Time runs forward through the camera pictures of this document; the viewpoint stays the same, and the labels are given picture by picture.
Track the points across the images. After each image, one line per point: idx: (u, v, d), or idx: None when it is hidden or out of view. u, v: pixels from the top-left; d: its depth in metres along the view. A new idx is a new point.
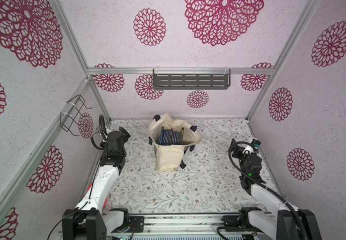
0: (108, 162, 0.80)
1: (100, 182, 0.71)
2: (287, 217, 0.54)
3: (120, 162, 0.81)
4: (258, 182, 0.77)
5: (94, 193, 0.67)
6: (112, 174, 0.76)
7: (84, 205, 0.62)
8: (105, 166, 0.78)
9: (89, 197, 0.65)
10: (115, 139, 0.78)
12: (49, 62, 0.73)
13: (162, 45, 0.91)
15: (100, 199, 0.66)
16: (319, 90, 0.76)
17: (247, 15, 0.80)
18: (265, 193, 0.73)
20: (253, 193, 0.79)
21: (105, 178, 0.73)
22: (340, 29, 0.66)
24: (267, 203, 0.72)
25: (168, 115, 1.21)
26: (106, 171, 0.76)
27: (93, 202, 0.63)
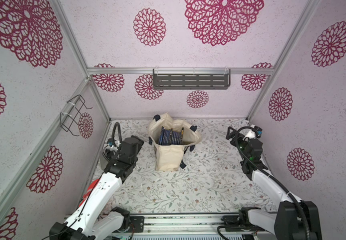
0: (113, 169, 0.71)
1: (97, 195, 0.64)
2: (290, 209, 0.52)
3: (125, 170, 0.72)
4: (261, 169, 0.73)
5: (86, 209, 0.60)
6: (113, 186, 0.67)
7: (73, 223, 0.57)
8: (108, 173, 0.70)
9: (79, 214, 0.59)
10: (130, 144, 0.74)
12: (49, 62, 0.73)
13: (162, 45, 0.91)
15: (91, 219, 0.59)
16: (319, 90, 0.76)
17: (247, 15, 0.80)
18: (267, 180, 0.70)
20: (254, 178, 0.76)
21: (103, 191, 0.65)
22: (340, 29, 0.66)
24: (268, 190, 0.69)
25: (168, 116, 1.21)
26: (107, 182, 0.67)
27: (82, 221, 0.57)
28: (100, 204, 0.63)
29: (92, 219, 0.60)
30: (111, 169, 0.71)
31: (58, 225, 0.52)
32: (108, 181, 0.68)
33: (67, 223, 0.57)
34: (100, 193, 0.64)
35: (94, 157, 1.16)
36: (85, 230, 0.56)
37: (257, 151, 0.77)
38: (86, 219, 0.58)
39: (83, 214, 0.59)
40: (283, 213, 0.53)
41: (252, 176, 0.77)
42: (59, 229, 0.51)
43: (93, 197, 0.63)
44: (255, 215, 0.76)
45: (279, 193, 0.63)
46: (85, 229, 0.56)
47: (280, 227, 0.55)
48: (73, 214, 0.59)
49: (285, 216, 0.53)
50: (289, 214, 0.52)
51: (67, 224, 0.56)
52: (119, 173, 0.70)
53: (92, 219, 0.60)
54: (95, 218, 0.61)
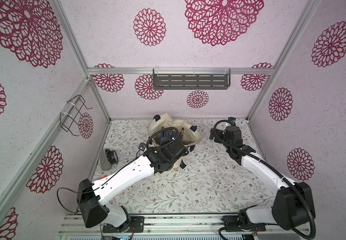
0: (152, 155, 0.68)
1: (125, 173, 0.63)
2: (288, 195, 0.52)
3: (162, 162, 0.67)
4: (250, 153, 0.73)
5: (111, 181, 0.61)
6: (144, 173, 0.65)
7: (96, 189, 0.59)
8: (146, 157, 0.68)
9: (105, 183, 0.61)
10: (181, 146, 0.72)
12: (49, 62, 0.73)
13: (162, 45, 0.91)
15: (111, 193, 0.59)
16: (319, 90, 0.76)
17: (247, 15, 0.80)
18: (258, 166, 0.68)
20: (245, 164, 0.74)
21: (132, 171, 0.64)
22: (341, 29, 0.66)
24: (259, 174, 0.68)
25: (169, 116, 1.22)
26: (141, 166, 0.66)
27: (103, 191, 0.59)
28: (123, 183, 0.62)
29: (112, 193, 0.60)
30: (150, 154, 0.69)
31: (86, 183, 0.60)
32: (141, 165, 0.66)
33: (93, 184, 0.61)
34: (129, 173, 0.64)
35: (94, 157, 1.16)
36: (102, 200, 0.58)
37: (237, 136, 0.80)
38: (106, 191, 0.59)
39: (107, 184, 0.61)
40: (282, 200, 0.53)
41: (242, 162, 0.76)
42: (84, 188, 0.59)
43: (123, 173, 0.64)
44: (253, 212, 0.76)
45: (273, 179, 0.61)
46: (103, 198, 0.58)
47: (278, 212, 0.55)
48: (101, 180, 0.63)
49: (284, 204, 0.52)
50: (289, 201, 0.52)
51: (92, 185, 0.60)
52: (154, 162, 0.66)
53: (112, 194, 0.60)
54: (115, 194, 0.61)
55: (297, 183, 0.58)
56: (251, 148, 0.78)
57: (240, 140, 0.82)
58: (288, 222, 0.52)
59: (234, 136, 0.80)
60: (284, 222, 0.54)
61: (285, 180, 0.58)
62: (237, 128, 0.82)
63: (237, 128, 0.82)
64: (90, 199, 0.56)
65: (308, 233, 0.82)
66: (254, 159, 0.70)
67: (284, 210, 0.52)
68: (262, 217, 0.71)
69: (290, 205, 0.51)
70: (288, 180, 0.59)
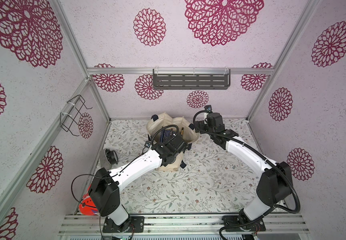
0: (159, 149, 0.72)
1: (139, 163, 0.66)
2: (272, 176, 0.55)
3: (169, 155, 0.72)
4: (233, 138, 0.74)
5: (127, 169, 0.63)
6: (154, 163, 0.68)
7: (114, 175, 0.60)
8: (154, 150, 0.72)
9: (121, 171, 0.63)
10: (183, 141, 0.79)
12: (49, 62, 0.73)
13: (162, 45, 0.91)
15: (128, 180, 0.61)
16: (319, 90, 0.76)
17: (247, 15, 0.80)
18: (242, 149, 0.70)
20: (229, 148, 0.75)
21: (144, 161, 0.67)
22: (340, 29, 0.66)
24: (243, 158, 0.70)
25: (167, 115, 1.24)
26: (151, 157, 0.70)
27: (121, 177, 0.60)
28: (139, 171, 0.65)
29: (128, 180, 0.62)
30: (157, 148, 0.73)
31: (103, 171, 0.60)
32: (152, 156, 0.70)
33: (110, 172, 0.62)
34: (142, 163, 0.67)
35: (94, 157, 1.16)
36: (120, 187, 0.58)
37: (218, 121, 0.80)
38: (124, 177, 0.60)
39: (123, 172, 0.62)
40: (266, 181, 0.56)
41: (226, 146, 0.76)
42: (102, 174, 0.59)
43: (135, 162, 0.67)
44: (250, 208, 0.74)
45: (257, 162, 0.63)
46: (121, 184, 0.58)
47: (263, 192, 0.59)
48: (117, 168, 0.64)
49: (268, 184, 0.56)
50: (272, 181, 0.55)
51: (110, 173, 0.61)
52: (163, 154, 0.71)
53: (129, 180, 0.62)
54: (130, 181, 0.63)
55: (279, 164, 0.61)
56: (233, 132, 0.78)
57: (222, 125, 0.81)
58: (271, 199, 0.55)
59: (216, 122, 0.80)
60: (268, 200, 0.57)
61: (268, 162, 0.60)
62: (217, 114, 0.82)
63: (217, 114, 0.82)
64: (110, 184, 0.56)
65: (308, 232, 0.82)
66: (238, 144, 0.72)
67: (268, 189, 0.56)
68: (258, 210, 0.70)
69: (273, 184, 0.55)
70: (271, 161, 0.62)
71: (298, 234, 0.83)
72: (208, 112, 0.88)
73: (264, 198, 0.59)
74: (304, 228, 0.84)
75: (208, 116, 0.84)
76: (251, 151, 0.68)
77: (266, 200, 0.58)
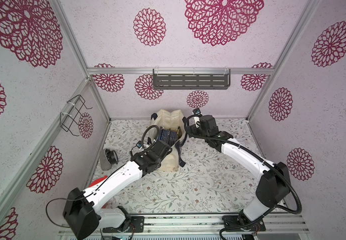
0: (138, 160, 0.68)
1: (117, 178, 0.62)
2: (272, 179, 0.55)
3: (149, 165, 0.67)
4: (229, 140, 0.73)
5: (103, 186, 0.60)
6: (134, 176, 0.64)
7: (89, 195, 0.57)
8: (133, 162, 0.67)
9: (97, 188, 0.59)
10: (164, 145, 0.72)
12: (49, 62, 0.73)
13: (162, 45, 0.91)
15: (105, 198, 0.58)
16: (319, 90, 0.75)
17: (247, 15, 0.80)
18: (238, 151, 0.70)
20: (225, 151, 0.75)
21: (122, 176, 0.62)
22: (340, 29, 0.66)
24: (240, 159, 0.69)
25: (163, 111, 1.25)
26: (130, 170, 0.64)
27: (97, 197, 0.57)
28: (117, 187, 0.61)
29: (105, 198, 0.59)
30: (136, 159, 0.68)
31: (77, 192, 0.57)
32: (131, 169, 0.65)
33: (84, 192, 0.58)
34: (120, 177, 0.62)
35: (94, 157, 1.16)
36: (96, 206, 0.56)
37: (211, 124, 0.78)
38: (100, 196, 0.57)
39: (99, 190, 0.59)
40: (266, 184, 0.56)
41: (222, 149, 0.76)
42: (76, 196, 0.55)
43: (113, 178, 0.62)
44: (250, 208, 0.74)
45: (255, 165, 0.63)
46: (96, 205, 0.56)
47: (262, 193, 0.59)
48: (92, 187, 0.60)
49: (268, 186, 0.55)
50: (272, 184, 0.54)
51: (83, 192, 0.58)
52: (142, 166, 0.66)
53: (106, 198, 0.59)
54: (109, 198, 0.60)
55: (276, 164, 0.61)
56: (228, 134, 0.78)
57: (215, 127, 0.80)
58: (272, 200, 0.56)
59: (209, 125, 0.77)
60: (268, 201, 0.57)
61: (266, 163, 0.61)
62: (210, 116, 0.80)
63: (209, 117, 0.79)
64: (84, 206, 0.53)
65: (308, 233, 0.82)
66: (234, 146, 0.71)
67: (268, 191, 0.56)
68: (258, 210, 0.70)
69: (273, 187, 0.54)
70: (268, 162, 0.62)
71: (298, 234, 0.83)
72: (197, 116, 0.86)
73: (263, 199, 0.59)
74: (304, 228, 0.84)
75: (200, 118, 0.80)
76: (247, 153, 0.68)
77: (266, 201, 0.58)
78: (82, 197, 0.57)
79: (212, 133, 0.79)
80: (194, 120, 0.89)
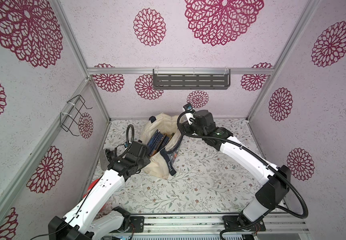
0: (117, 165, 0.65)
1: (96, 193, 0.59)
2: (276, 184, 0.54)
3: (129, 168, 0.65)
4: (229, 140, 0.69)
5: (85, 205, 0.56)
6: (115, 184, 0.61)
7: (71, 220, 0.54)
8: (111, 170, 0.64)
9: (78, 210, 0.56)
10: (140, 144, 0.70)
12: (49, 62, 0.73)
13: (162, 45, 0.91)
15: (90, 216, 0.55)
16: (319, 90, 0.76)
17: (247, 15, 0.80)
18: (240, 152, 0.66)
20: (224, 150, 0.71)
21: (102, 189, 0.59)
22: (340, 29, 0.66)
24: (241, 160, 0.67)
25: (163, 115, 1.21)
26: (110, 180, 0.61)
27: (80, 218, 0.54)
28: (100, 202, 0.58)
29: (91, 216, 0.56)
30: (114, 165, 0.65)
31: (57, 220, 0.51)
32: (110, 178, 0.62)
33: (65, 218, 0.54)
34: (100, 191, 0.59)
35: (94, 157, 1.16)
36: (82, 227, 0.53)
37: (208, 120, 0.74)
38: (84, 217, 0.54)
39: (81, 211, 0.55)
40: (270, 189, 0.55)
41: (221, 148, 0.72)
42: (57, 224, 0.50)
43: (92, 194, 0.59)
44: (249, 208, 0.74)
45: (259, 168, 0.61)
46: (83, 226, 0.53)
47: (263, 196, 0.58)
48: (72, 210, 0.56)
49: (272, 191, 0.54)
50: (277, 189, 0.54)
51: (64, 220, 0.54)
52: (122, 171, 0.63)
53: (91, 216, 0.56)
54: (94, 215, 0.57)
55: (279, 168, 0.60)
56: (227, 132, 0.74)
57: (213, 124, 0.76)
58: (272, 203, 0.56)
59: (206, 121, 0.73)
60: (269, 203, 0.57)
61: (270, 168, 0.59)
62: (207, 112, 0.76)
63: (206, 113, 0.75)
64: (70, 231, 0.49)
65: (308, 233, 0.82)
66: (236, 146, 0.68)
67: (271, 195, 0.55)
68: (258, 210, 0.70)
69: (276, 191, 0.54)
70: (272, 166, 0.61)
71: (298, 234, 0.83)
72: (189, 111, 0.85)
73: (264, 201, 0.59)
74: (304, 228, 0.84)
75: (196, 115, 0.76)
76: (250, 154, 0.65)
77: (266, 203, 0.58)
78: (65, 223, 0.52)
79: (209, 130, 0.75)
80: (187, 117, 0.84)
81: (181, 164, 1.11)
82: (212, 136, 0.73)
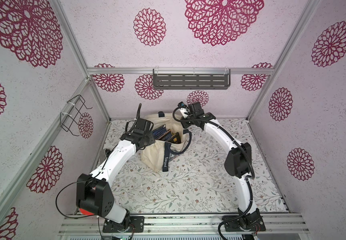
0: (128, 137, 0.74)
1: (115, 156, 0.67)
2: (236, 153, 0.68)
3: (139, 139, 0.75)
4: (211, 121, 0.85)
5: (108, 164, 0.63)
6: (130, 150, 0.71)
7: (97, 174, 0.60)
8: (125, 140, 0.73)
9: (102, 168, 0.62)
10: (145, 120, 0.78)
12: (49, 62, 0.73)
13: (162, 45, 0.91)
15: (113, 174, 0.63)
16: (319, 90, 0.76)
17: (247, 15, 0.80)
18: (217, 130, 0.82)
20: (206, 129, 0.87)
21: (120, 153, 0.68)
22: (340, 29, 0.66)
24: (217, 138, 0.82)
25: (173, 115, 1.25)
26: (124, 146, 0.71)
27: (105, 174, 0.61)
28: (119, 163, 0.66)
29: (112, 174, 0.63)
30: (126, 137, 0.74)
31: (83, 176, 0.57)
32: (125, 145, 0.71)
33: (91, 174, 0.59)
34: (119, 154, 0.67)
35: (94, 157, 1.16)
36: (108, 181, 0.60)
37: (196, 107, 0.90)
38: (109, 173, 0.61)
39: (105, 168, 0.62)
40: (231, 157, 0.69)
41: (204, 128, 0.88)
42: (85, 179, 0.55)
43: (112, 157, 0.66)
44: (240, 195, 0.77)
45: (227, 142, 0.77)
46: (109, 179, 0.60)
47: (228, 165, 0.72)
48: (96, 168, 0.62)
49: (232, 159, 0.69)
50: (236, 157, 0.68)
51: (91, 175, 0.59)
52: (134, 141, 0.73)
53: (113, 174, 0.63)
54: (114, 174, 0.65)
55: (243, 144, 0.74)
56: (212, 116, 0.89)
57: (201, 110, 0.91)
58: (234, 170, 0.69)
59: (194, 108, 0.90)
60: (231, 171, 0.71)
61: (235, 142, 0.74)
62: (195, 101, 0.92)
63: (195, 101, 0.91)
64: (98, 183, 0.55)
65: (307, 232, 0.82)
66: (214, 126, 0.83)
67: (232, 163, 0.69)
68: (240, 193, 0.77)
69: (236, 159, 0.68)
70: (237, 142, 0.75)
71: (298, 234, 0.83)
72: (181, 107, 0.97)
73: (229, 170, 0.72)
74: (304, 228, 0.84)
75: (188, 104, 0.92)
76: (224, 133, 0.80)
77: (230, 171, 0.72)
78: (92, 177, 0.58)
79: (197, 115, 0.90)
80: (181, 112, 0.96)
81: (181, 164, 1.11)
82: (199, 118, 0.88)
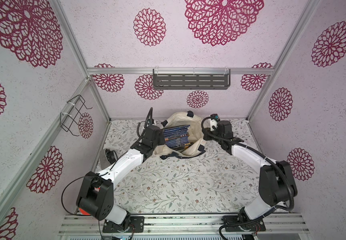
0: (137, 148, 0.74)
1: (122, 161, 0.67)
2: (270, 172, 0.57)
3: (147, 151, 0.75)
4: (239, 142, 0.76)
5: (115, 167, 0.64)
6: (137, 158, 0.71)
7: (104, 174, 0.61)
8: (134, 149, 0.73)
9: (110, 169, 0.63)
10: (153, 130, 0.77)
12: (49, 62, 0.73)
13: (162, 45, 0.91)
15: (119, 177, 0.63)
16: (319, 90, 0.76)
17: (247, 15, 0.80)
18: (245, 151, 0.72)
20: (233, 152, 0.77)
21: (129, 159, 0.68)
22: (340, 29, 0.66)
24: (247, 159, 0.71)
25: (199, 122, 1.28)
26: (133, 154, 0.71)
27: (112, 175, 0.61)
28: (126, 169, 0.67)
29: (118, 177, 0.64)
30: (135, 147, 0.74)
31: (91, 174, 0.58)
32: (134, 153, 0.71)
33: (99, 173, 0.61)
34: (126, 160, 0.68)
35: (94, 157, 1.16)
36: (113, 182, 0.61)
37: (227, 128, 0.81)
38: (115, 175, 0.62)
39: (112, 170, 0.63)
40: (266, 178, 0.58)
41: (232, 151, 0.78)
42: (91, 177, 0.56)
43: (119, 160, 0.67)
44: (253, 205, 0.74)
45: (257, 160, 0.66)
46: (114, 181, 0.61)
47: (264, 189, 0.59)
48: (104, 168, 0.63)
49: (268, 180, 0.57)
50: (271, 177, 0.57)
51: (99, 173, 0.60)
52: (142, 151, 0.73)
53: (119, 177, 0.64)
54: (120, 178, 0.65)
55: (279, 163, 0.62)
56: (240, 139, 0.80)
57: (230, 133, 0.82)
58: (271, 196, 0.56)
59: (225, 129, 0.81)
60: (269, 197, 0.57)
61: (267, 159, 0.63)
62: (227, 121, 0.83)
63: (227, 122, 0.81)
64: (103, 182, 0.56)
65: (307, 232, 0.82)
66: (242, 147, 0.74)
67: (268, 186, 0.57)
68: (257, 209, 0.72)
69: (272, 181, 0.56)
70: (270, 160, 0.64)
71: (298, 234, 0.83)
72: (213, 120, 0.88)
73: (265, 196, 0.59)
74: (304, 228, 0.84)
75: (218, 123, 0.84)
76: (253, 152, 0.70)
77: (267, 197, 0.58)
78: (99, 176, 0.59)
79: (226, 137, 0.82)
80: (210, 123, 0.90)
81: (181, 165, 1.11)
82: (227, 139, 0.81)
